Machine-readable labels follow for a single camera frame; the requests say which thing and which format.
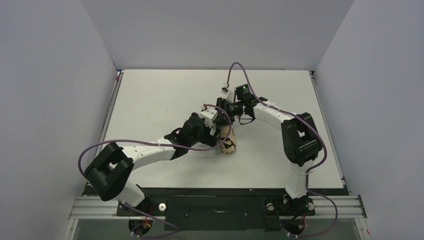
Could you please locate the beige patterned umbrella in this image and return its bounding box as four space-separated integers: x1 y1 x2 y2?
219 125 237 155

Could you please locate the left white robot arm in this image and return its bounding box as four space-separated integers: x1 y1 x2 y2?
82 108 219 207

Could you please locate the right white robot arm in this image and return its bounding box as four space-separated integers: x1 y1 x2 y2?
216 84 323 199

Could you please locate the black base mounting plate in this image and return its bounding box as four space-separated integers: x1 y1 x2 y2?
82 187 349 232

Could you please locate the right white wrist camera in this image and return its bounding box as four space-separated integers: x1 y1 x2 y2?
221 84 236 103

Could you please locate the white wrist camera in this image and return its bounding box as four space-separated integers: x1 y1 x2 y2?
198 105 218 128
221 84 236 103

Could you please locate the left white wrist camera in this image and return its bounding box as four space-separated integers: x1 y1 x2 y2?
198 105 218 128

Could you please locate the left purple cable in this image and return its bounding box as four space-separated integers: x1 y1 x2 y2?
77 103 233 239

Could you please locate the aluminium rail frame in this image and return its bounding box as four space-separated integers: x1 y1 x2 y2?
64 195 371 240

